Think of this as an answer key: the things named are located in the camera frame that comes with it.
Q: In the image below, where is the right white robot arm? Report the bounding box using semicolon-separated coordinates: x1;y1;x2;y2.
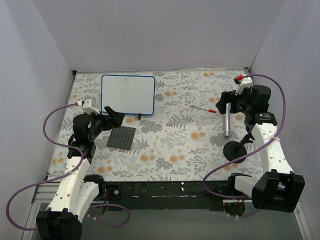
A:
216;85;305;213

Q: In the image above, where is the black round stand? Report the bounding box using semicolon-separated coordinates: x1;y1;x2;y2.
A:
223;134;253;162

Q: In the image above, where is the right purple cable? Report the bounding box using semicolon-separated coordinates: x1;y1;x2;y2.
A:
202;73;287;218

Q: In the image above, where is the blue framed whiteboard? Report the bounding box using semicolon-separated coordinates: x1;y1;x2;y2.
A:
101;74;156;116

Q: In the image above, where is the grey studded baseplate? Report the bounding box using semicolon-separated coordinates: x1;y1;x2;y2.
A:
106;126;136;151

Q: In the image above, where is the floral tablecloth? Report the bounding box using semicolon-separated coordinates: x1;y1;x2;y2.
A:
47;69;270;182

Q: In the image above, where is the silver metal cylinder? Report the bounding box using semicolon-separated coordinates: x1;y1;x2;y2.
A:
222;103;231;138

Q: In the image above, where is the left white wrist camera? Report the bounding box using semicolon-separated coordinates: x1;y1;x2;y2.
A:
75;97;100;115

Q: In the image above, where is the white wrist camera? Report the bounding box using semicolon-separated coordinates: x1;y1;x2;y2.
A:
75;97;100;115
233;75;253;95

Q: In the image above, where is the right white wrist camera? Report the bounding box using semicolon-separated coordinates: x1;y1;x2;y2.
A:
233;75;253;95

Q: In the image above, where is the red capped whiteboard marker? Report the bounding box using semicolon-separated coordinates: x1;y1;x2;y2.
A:
191;105;216;113

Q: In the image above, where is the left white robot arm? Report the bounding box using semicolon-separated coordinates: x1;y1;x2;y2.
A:
36;106;125;240

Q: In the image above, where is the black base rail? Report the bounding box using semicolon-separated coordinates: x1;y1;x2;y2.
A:
84;174;253;218

